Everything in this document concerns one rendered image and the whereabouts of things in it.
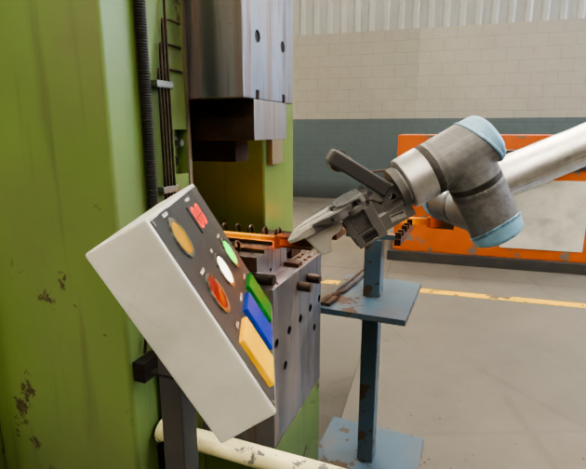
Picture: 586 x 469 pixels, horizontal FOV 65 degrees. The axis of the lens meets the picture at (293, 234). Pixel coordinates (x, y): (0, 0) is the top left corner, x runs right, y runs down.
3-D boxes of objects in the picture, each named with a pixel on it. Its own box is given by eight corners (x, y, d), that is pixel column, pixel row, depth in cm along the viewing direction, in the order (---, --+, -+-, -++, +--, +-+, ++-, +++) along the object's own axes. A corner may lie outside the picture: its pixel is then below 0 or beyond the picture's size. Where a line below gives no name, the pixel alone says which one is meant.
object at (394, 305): (421, 287, 181) (421, 282, 181) (405, 326, 145) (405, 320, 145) (348, 278, 192) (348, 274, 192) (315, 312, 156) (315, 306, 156)
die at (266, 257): (286, 261, 135) (286, 234, 133) (257, 282, 117) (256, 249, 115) (167, 248, 150) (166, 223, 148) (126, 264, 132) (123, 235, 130)
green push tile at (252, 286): (272, 304, 85) (250, 271, 83) (272, 321, 78) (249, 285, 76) (263, 309, 85) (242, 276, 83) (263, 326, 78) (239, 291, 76)
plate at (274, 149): (283, 162, 157) (283, 111, 153) (272, 164, 149) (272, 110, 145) (277, 162, 157) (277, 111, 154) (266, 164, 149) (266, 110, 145)
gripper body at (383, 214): (357, 251, 75) (421, 215, 75) (332, 207, 74) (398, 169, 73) (349, 240, 83) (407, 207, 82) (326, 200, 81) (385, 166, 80)
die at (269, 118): (286, 139, 127) (286, 103, 125) (254, 140, 109) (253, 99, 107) (161, 138, 142) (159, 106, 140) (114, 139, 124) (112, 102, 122)
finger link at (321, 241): (303, 269, 76) (352, 242, 76) (286, 239, 75) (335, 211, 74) (302, 264, 79) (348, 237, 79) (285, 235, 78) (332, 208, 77)
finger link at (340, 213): (316, 234, 74) (365, 207, 73) (312, 226, 73) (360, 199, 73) (313, 228, 78) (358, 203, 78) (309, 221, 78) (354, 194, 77)
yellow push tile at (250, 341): (274, 356, 65) (247, 315, 64) (274, 385, 58) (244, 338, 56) (263, 363, 65) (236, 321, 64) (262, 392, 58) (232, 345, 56)
